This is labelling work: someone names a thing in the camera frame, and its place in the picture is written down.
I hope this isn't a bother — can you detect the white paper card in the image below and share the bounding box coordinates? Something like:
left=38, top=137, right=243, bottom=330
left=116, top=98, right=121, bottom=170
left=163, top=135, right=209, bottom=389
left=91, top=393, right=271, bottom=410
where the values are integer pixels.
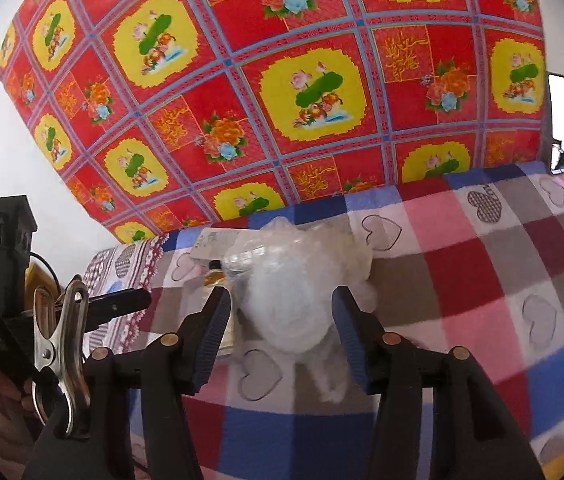
left=192, top=227, right=243, bottom=265

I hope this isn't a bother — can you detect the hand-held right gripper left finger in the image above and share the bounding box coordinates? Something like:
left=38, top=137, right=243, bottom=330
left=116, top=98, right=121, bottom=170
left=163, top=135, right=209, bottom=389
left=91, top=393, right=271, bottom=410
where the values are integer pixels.
left=22, top=286, right=233, bottom=480

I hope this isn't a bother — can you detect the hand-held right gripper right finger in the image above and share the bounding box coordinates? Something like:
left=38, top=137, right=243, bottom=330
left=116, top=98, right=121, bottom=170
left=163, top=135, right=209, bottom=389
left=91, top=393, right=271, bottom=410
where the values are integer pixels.
left=331, top=285, right=545, bottom=480

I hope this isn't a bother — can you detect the steel spring clamp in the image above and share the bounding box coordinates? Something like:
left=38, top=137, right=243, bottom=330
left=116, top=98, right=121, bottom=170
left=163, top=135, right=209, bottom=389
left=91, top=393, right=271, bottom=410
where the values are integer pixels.
left=32, top=280, right=94, bottom=442

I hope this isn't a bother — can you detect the heart patterned bed sheet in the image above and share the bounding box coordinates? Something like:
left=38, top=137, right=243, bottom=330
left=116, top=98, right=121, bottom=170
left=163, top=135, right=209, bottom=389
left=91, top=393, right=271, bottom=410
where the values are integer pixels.
left=79, top=160, right=564, bottom=480

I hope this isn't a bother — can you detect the white plastic bag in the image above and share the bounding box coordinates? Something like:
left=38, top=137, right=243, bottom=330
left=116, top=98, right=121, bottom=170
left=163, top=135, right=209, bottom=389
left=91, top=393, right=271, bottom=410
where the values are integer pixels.
left=222, top=216, right=380, bottom=405

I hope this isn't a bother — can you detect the red floral wall cloth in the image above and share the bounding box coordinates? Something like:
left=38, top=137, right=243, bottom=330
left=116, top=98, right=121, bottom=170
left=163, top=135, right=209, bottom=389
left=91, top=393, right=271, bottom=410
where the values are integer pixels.
left=0, top=0, right=549, bottom=247

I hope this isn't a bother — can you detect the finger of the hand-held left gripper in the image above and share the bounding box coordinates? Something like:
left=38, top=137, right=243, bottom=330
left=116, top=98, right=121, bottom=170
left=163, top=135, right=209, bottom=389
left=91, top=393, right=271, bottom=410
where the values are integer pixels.
left=86, top=287, right=152, bottom=331

